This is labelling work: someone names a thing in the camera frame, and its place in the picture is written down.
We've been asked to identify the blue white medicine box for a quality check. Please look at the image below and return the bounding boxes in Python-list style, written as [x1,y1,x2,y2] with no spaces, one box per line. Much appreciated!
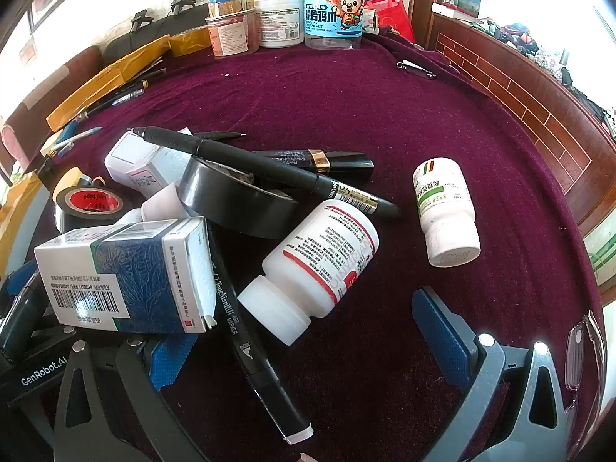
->
[34,217,216,335]

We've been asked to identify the black tape roll red core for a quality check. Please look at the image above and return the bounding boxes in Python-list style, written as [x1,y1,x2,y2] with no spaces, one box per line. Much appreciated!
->
[54,186,132,234]

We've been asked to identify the small yellow jar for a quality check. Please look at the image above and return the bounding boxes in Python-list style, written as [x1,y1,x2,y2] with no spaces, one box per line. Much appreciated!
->
[52,167,92,201]

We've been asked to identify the black marker white cap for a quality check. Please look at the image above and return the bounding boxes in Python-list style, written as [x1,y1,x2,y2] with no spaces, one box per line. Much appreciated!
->
[206,221,314,445]

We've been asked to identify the white bottle green label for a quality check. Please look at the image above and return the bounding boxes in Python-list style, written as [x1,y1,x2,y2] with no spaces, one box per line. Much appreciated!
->
[412,157,481,268]

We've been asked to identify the white bottle red label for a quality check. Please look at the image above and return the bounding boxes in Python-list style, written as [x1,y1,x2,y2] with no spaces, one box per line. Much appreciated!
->
[238,199,380,346]

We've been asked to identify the black tape roll white core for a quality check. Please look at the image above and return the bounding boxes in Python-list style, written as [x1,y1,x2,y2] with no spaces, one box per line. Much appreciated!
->
[177,156,299,239]

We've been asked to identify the black ballpoint pen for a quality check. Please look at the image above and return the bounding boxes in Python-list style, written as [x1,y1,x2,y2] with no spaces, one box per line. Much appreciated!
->
[129,126,401,219]

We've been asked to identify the black gold lipstick tube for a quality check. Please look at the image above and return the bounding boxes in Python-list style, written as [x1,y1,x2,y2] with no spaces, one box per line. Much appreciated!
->
[256,149,374,186]

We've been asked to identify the near yellow cardboard tray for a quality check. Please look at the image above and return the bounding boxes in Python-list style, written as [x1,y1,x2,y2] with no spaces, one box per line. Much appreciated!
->
[0,172,50,278]

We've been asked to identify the yellow cardboard tray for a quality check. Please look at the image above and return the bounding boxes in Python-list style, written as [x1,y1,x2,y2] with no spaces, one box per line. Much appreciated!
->
[0,172,50,278]
[46,33,172,133]

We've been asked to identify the maroon table cloth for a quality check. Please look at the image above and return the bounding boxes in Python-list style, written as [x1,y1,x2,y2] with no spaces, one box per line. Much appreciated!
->
[23,32,606,462]

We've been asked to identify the white blue pen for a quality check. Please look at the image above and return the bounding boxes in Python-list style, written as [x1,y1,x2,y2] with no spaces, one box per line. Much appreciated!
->
[49,126,102,152]

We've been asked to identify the maroon armchair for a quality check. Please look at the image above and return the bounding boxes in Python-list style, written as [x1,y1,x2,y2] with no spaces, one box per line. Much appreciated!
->
[1,45,102,173]

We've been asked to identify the white power adapter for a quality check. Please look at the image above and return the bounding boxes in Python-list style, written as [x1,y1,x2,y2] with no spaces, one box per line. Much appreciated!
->
[104,131,165,190]

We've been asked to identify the pink white small box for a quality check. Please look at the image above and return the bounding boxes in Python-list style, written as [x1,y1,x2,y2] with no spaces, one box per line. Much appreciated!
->
[127,147,190,198]

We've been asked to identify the black pens by far tray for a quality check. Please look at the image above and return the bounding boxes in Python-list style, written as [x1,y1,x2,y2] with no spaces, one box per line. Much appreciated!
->
[74,68,167,122]

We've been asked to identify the yellow tipped black pen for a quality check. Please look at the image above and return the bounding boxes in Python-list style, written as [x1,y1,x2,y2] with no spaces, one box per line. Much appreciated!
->
[194,131,245,142]

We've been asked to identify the yellow packing tape roll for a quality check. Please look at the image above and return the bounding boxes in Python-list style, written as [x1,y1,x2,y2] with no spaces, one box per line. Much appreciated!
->
[169,26,211,57]

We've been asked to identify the far yellow cardboard tray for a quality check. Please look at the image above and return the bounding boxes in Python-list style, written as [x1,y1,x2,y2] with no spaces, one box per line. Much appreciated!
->
[46,33,172,133]

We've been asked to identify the metal binder clip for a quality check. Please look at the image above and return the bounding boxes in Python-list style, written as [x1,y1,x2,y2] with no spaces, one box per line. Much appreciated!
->
[397,60,437,80]

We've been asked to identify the black sofa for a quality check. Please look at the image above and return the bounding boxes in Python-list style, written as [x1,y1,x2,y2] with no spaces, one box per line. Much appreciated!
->
[102,3,209,66]

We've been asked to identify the clear jar orange label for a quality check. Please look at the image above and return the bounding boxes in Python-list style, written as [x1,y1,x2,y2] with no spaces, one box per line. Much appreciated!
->
[206,8,259,59]

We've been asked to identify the red bag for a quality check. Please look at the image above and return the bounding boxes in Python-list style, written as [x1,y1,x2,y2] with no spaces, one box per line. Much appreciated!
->
[367,0,415,43]

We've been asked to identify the white tub with label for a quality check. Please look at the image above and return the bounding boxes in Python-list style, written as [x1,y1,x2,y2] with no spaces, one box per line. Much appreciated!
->
[254,0,305,48]

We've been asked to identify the clear jar blue cartoon label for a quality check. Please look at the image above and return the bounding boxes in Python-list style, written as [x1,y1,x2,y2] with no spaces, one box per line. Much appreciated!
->
[304,0,365,50]

